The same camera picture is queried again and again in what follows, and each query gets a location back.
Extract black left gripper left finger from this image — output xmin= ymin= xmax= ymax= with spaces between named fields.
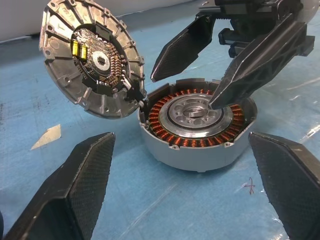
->
xmin=3 ymin=131 xmax=117 ymax=240

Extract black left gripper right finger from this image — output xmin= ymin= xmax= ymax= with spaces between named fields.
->
xmin=248 ymin=131 xmax=320 ymax=240

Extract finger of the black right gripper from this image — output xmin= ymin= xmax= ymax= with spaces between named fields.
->
xmin=150 ymin=12 xmax=216 ymax=83
xmin=208 ymin=12 xmax=308 ymax=111

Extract round metal flange part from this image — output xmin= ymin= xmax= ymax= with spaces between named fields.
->
xmin=39 ymin=0 xmax=146 ymax=120

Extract grey round motor housing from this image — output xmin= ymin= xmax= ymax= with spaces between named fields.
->
xmin=138 ymin=77 xmax=258 ymax=174

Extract pale tape scrap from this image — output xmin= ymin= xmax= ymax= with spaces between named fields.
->
xmin=30 ymin=124 xmax=62 ymax=151

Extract blue plastic table cover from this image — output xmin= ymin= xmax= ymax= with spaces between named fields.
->
xmin=0 ymin=9 xmax=320 ymax=240

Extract white backdrop sheet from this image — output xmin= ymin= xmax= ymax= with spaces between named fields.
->
xmin=0 ymin=0 xmax=217 ymax=44

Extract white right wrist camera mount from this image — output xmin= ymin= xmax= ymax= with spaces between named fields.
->
xmin=301 ymin=0 xmax=320 ymax=26

